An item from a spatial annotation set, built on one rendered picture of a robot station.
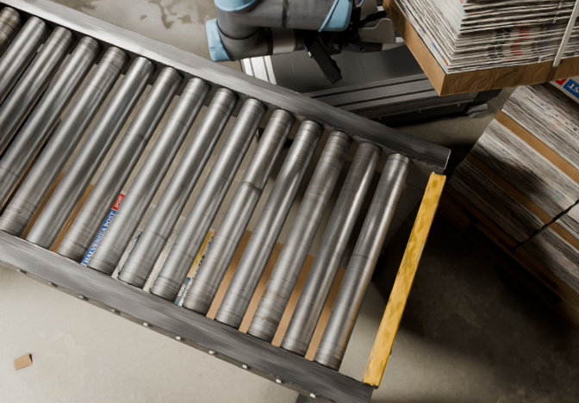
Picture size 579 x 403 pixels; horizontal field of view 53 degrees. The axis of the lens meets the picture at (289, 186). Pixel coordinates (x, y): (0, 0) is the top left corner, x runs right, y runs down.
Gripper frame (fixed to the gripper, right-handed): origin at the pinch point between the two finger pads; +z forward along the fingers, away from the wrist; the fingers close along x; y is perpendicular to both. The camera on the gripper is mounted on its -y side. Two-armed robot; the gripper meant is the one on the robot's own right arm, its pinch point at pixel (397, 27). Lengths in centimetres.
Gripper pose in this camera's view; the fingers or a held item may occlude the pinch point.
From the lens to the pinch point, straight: 115.1
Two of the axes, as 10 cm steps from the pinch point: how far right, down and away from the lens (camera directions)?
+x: -2.0, -7.1, 6.8
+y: -0.3, -6.9, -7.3
